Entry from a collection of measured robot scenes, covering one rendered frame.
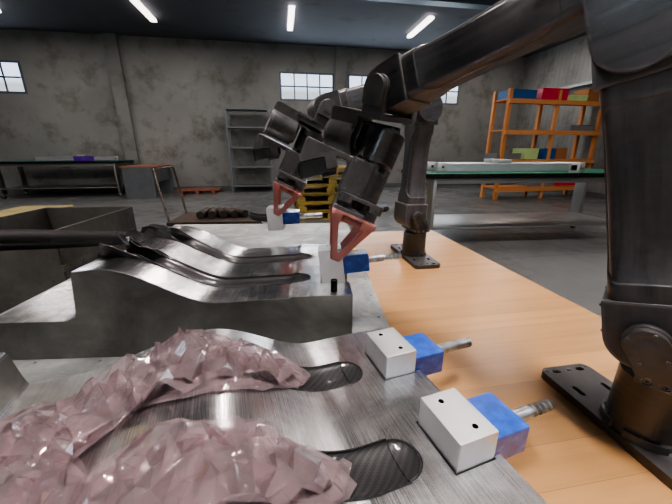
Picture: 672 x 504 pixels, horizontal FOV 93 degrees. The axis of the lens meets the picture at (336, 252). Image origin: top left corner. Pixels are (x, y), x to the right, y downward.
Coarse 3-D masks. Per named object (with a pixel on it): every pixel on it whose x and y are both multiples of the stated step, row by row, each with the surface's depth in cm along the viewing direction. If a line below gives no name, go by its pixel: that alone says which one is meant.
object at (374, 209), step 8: (376, 168) 45; (384, 168) 46; (376, 176) 45; (384, 176) 46; (368, 184) 46; (376, 184) 46; (384, 184) 47; (344, 192) 43; (368, 192) 46; (376, 192) 46; (344, 200) 44; (352, 200) 44; (360, 200) 44; (368, 200) 46; (376, 200) 47; (352, 208) 48; (360, 208) 48; (376, 208) 44
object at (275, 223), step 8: (272, 208) 74; (280, 208) 74; (272, 216) 74; (280, 216) 74; (288, 216) 75; (296, 216) 75; (304, 216) 77; (312, 216) 77; (320, 216) 77; (272, 224) 75; (280, 224) 75
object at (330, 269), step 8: (320, 248) 50; (328, 248) 49; (320, 256) 48; (328, 256) 48; (352, 256) 48; (360, 256) 48; (368, 256) 49; (376, 256) 50; (384, 256) 50; (392, 256) 50; (400, 256) 50; (320, 264) 48; (328, 264) 48; (336, 264) 48; (344, 264) 48; (352, 264) 48; (360, 264) 49; (368, 264) 49; (328, 272) 48; (336, 272) 48; (344, 272) 49; (352, 272) 49; (328, 280) 48; (344, 280) 49
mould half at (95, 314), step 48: (144, 240) 55; (96, 288) 42; (144, 288) 43; (192, 288) 46; (240, 288) 48; (288, 288) 47; (0, 336) 44; (48, 336) 44; (96, 336) 44; (144, 336) 45; (288, 336) 46; (336, 336) 46
